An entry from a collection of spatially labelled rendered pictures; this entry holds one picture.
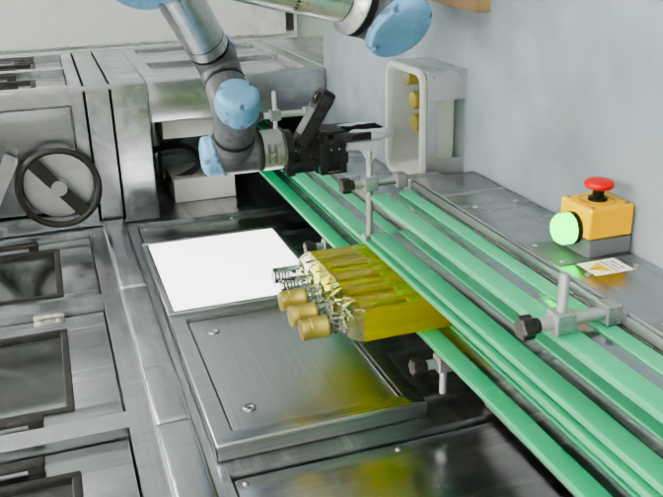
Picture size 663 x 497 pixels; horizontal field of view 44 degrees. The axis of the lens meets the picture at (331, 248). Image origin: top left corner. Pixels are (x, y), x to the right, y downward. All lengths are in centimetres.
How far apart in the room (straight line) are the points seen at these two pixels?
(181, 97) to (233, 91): 82
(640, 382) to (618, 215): 32
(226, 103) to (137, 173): 89
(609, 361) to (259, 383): 65
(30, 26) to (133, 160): 277
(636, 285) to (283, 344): 68
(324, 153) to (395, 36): 31
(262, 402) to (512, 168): 57
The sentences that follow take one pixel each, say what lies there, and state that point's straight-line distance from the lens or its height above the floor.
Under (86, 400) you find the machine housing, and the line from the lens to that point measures 149.
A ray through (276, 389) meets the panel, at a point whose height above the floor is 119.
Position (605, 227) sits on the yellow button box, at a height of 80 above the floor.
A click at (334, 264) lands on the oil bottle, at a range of 143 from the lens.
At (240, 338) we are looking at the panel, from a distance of 153.
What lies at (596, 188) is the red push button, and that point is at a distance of 115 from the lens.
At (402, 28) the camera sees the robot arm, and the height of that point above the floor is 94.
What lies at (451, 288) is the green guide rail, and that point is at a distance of 126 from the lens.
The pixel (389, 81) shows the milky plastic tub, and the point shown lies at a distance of 166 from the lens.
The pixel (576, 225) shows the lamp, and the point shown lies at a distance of 114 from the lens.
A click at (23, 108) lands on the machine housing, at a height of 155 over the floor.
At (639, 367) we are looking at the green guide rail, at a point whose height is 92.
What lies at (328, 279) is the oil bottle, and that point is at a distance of 138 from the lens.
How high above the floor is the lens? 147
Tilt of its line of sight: 17 degrees down
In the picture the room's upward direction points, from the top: 98 degrees counter-clockwise
